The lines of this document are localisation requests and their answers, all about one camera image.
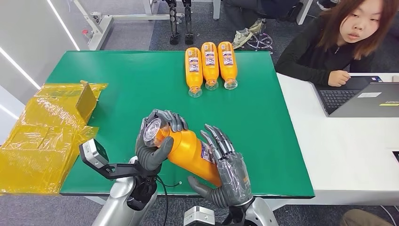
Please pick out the beige sneaker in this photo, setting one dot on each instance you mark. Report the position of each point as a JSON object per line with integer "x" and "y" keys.
{"x": 241, "y": 38}

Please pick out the orange juice bottle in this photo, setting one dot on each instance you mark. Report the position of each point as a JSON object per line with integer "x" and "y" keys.
{"x": 190, "y": 149}
{"x": 194, "y": 70}
{"x": 210, "y": 65}
{"x": 227, "y": 65}

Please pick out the white desk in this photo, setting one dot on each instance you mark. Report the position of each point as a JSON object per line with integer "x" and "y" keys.
{"x": 343, "y": 149}

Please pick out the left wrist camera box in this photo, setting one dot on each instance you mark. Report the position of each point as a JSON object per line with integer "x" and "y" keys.
{"x": 95, "y": 154}

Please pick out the person in dark clothes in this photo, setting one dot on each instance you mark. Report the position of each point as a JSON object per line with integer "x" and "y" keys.
{"x": 265, "y": 7}

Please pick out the yellow film wrapped cardboard box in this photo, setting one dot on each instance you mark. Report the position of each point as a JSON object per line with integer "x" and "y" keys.
{"x": 40, "y": 140}

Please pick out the brown shoe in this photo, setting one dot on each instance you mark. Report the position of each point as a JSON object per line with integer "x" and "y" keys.
{"x": 364, "y": 218}

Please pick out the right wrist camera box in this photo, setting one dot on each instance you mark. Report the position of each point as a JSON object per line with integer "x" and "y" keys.
{"x": 199, "y": 216}

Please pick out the chrome chair base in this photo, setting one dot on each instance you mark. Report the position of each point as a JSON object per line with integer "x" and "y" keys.
{"x": 261, "y": 41}

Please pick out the person's hand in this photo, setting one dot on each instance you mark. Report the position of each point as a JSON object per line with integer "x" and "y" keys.
{"x": 338, "y": 78}

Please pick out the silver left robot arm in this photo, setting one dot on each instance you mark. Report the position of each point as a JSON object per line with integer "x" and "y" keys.
{"x": 120, "y": 202}

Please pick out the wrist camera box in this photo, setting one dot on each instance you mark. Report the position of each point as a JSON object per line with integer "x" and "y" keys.
{"x": 199, "y": 216}
{"x": 95, "y": 154}

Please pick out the black robot leg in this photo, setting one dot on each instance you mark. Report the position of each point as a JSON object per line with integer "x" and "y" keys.
{"x": 188, "y": 25}
{"x": 173, "y": 25}

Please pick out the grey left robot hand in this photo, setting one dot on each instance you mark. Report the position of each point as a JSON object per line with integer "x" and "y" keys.
{"x": 149, "y": 157}

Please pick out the white metal frame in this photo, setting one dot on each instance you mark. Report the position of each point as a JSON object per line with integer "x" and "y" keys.
{"x": 103, "y": 26}

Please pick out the grey laptop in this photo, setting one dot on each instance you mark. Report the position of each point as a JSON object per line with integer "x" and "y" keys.
{"x": 358, "y": 103}

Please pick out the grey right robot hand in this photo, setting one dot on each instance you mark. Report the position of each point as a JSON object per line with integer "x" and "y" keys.
{"x": 233, "y": 177}

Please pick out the green table mat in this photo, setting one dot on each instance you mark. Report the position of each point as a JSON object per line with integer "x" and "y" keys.
{"x": 249, "y": 124}

